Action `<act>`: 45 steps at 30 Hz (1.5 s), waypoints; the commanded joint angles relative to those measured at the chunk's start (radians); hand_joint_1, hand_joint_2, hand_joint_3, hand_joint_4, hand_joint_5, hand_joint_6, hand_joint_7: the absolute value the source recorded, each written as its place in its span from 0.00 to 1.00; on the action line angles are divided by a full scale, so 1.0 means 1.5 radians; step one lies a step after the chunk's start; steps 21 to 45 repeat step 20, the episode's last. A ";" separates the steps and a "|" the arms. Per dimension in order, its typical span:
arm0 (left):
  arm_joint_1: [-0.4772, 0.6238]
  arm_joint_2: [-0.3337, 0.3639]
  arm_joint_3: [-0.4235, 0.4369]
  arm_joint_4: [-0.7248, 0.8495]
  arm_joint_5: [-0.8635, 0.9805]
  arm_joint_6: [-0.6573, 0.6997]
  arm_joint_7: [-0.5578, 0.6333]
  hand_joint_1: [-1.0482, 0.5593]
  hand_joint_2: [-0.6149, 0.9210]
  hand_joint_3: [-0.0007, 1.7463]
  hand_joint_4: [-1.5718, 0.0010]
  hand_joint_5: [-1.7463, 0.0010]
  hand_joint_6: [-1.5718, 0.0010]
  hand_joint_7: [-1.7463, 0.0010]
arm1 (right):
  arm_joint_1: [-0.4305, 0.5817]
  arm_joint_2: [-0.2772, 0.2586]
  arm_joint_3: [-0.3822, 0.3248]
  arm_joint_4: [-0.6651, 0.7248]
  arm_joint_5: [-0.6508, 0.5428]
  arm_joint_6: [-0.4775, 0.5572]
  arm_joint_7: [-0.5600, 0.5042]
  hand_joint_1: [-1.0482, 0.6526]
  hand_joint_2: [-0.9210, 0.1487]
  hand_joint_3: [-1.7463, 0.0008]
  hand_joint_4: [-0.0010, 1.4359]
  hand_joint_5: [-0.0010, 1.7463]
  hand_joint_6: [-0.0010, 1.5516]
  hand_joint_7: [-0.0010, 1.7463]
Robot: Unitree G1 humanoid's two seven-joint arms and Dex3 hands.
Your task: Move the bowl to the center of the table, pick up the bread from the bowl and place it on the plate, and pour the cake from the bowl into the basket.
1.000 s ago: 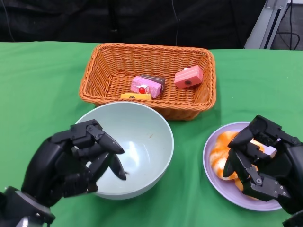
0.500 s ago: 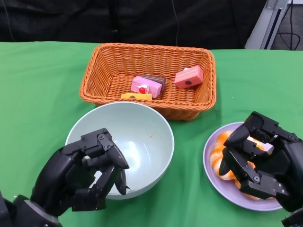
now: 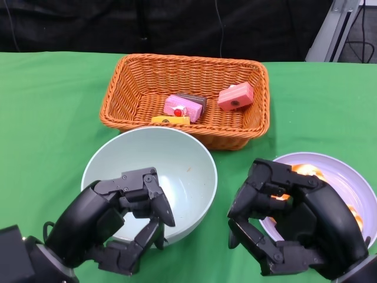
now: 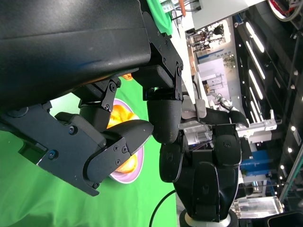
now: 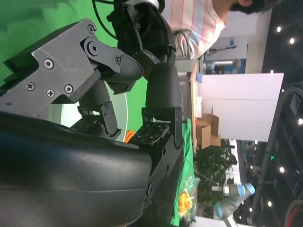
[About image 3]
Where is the black backdrop cloth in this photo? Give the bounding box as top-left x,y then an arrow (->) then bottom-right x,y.
0,0 -> 330,62

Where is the yellow cake slice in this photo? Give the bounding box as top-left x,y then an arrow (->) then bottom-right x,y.
151,115 -> 191,126

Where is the lavender plate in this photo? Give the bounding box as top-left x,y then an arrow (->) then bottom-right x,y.
259,152 -> 372,245

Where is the aluminium frame post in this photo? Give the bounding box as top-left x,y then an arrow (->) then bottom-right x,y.
305,0 -> 363,62

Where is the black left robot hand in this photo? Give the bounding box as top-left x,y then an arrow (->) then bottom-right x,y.
44,167 -> 176,277

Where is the salmon pink cake slice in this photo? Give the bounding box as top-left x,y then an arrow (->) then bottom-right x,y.
217,81 -> 254,111

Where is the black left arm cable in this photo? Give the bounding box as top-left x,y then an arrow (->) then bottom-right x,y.
42,221 -> 56,243

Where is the orange striped bread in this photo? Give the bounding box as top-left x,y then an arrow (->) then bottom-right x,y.
270,163 -> 328,202
347,205 -> 364,230

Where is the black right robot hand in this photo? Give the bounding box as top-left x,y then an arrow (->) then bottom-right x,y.
227,158 -> 371,279

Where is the chocolate and pink layered cake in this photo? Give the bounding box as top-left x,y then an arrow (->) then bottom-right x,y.
164,93 -> 208,123

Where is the orange wicker basket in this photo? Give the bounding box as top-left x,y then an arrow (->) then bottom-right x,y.
99,53 -> 270,151

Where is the grey-green bowl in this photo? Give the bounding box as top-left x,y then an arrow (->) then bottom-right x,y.
81,126 -> 219,250

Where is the black cable loop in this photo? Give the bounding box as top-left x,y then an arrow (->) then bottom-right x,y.
346,0 -> 377,63

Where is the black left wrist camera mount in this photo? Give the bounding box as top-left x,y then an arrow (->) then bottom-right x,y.
0,225 -> 41,283

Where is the green tablecloth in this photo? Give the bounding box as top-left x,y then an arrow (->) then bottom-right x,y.
0,51 -> 377,283

